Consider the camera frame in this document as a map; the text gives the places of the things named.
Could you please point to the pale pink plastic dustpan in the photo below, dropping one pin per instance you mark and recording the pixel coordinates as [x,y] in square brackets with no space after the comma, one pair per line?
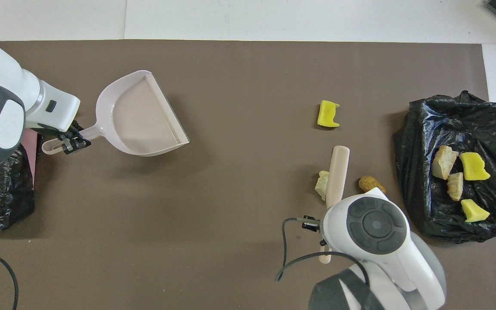
[140,116]

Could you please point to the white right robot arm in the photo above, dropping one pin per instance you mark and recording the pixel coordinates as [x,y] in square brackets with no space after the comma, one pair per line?
[416,262]

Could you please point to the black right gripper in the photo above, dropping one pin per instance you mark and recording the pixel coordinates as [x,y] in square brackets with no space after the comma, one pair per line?
[311,224]

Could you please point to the large yellow sponge chunk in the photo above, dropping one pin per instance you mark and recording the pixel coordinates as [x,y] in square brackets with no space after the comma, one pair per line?
[474,166]

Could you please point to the large pale foam scrap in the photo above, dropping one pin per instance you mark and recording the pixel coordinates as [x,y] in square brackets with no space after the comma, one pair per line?
[444,162]

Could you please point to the brown table mat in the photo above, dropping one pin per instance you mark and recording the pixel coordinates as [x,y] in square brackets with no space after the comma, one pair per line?
[252,86]

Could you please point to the small pale foam scrap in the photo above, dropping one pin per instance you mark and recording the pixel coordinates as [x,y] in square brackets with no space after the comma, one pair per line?
[455,186]

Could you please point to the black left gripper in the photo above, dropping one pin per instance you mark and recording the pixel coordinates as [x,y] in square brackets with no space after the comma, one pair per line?
[58,132]

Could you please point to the yellow sponge chunk green edge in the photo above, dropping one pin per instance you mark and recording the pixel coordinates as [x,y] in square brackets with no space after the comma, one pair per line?
[474,211]

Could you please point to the beige hand brush black bristles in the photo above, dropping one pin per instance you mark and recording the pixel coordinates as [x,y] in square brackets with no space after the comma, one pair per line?
[338,172]

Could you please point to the orange brown fried nugget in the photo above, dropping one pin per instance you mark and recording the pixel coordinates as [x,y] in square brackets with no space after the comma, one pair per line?
[368,183]

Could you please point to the black bag lined bin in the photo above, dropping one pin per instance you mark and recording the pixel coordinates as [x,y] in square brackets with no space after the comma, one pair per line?
[424,193]

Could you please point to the pink bin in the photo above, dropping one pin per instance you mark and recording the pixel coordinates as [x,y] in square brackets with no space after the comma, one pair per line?
[30,159]

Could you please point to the yellow notched sponge piece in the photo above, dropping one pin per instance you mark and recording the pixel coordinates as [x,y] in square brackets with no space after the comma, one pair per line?
[327,114]

